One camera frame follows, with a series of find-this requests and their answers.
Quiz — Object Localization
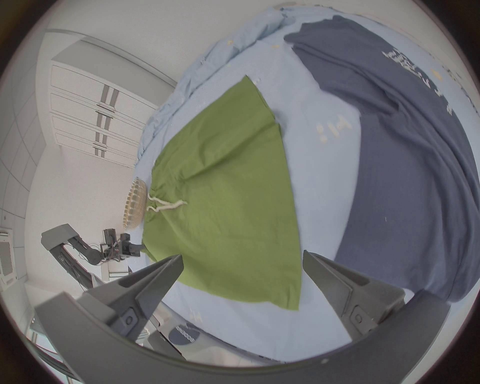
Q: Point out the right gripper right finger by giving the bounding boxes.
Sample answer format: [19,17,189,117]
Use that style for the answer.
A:
[302,250,406,339]

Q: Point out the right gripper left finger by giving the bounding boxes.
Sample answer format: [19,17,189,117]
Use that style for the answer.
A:
[86,254,185,337]

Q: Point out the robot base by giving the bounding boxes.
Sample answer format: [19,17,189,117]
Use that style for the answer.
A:
[75,266,286,366]

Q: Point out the round woven basket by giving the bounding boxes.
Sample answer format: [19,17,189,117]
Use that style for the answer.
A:
[123,179,148,230]

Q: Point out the bed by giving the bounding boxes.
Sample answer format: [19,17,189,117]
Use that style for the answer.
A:
[136,2,480,366]

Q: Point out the green shorts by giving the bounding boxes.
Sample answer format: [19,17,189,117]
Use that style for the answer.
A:
[141,75,303,312]

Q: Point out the dark blue T-shirt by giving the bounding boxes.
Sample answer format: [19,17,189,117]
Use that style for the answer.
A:
[284,14,480,304]

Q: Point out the white wardrobe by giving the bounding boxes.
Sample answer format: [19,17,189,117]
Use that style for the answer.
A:
[49,37,177,169]

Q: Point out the pale blue quilt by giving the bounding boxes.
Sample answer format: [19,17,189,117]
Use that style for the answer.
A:
[137,7,301,160]

